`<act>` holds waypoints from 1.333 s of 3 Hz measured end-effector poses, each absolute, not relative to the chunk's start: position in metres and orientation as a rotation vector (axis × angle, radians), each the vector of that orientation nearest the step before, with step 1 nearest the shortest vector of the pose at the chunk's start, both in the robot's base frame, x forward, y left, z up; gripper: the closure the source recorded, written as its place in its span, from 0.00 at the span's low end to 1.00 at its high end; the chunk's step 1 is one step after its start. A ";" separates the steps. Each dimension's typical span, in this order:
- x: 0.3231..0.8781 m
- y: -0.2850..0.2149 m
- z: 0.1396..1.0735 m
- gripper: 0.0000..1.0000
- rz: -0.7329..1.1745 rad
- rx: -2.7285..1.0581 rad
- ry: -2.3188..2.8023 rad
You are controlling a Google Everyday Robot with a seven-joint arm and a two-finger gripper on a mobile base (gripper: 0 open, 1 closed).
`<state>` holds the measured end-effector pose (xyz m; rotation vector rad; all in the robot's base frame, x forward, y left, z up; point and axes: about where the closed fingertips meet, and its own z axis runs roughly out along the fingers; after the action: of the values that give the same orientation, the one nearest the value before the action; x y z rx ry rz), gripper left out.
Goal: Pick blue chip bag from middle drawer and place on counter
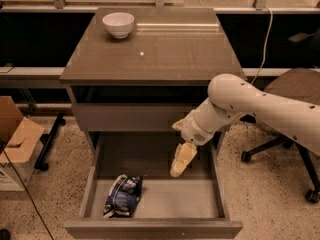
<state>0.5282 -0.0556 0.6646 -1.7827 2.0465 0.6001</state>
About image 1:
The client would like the grey drawer cabinet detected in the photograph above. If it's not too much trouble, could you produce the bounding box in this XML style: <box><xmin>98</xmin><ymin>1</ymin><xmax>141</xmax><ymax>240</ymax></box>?
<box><xmin>60</xmin><ymin>7</ymin><xmax>244</xmax><ymax>148</ymax></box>

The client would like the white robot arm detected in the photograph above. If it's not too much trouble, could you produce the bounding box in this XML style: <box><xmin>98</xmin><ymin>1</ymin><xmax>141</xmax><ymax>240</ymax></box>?
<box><xmin>170</xmin><ymin>74</ymin><xmax>320</xmax><ymax>177</ymax></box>

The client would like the open cardboard box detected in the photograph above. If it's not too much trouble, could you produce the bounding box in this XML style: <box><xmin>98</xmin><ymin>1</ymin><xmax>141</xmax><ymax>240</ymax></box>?
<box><xmin>0</xmin><ymin>96</ymin><xmax>44</xmax><ymax>191</ymax></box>

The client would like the brown office chair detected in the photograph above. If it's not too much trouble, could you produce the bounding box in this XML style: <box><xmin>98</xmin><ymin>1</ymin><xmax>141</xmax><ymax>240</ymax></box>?
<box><xmin>240</xmin><ymin>30</ymin><xmax>320</xmax><ymax>204</ymax></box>

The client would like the open grey middle drawer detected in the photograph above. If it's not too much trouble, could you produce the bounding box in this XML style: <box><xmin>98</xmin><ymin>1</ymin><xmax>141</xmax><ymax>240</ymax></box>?
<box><xmin>65</xmin><ymin>132</ymin><xmax>243</xmax><ymax>240</ymax></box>

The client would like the closed grey top drawer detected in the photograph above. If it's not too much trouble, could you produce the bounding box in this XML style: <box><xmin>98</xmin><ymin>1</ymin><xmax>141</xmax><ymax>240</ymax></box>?
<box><xmin>72</xmin><ymin>103</ymin><xmax>193</xmax><ymax>132</ymax></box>

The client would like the black thin cable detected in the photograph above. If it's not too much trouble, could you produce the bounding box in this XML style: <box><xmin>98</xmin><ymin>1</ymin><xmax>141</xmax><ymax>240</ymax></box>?
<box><xmin>0</xmin><ymin>143</ymin><xmax>55</xmax><ymax>240</ymax></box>

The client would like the white ceramic bowl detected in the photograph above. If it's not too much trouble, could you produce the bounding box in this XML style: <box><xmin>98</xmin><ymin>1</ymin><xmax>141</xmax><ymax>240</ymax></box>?
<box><xmin>102</xmin><ymin>12</ymin><xmax>135</xmax><ymax>39</ymax></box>

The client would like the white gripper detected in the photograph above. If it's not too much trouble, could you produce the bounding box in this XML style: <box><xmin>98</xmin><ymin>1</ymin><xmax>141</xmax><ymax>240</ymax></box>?
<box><xmin>170</xmin><ymin>110</ymin><xmax>213</xmax><ymax>177</ymax></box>

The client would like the black metal stand leg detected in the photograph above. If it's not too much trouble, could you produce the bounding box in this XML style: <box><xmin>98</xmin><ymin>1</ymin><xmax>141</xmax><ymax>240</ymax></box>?
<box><xmin>34</xmin><ymin>113</ymin><xmax>66</xmax><ymax>171</ymax></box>

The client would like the blue chip bag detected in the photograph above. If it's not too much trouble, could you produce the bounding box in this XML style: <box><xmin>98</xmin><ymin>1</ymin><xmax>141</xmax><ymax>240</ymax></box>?
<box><xmin>103</xmin><ymin>174</ymin><xmax>143</xmax><ymax>218</ymax></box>

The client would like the white cable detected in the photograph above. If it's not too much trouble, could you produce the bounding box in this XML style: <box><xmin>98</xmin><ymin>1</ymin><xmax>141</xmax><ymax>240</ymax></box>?
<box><xmin>249</xmin><ymin>6</ymin><xmax>274</xmax><ymax>86</ymax></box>

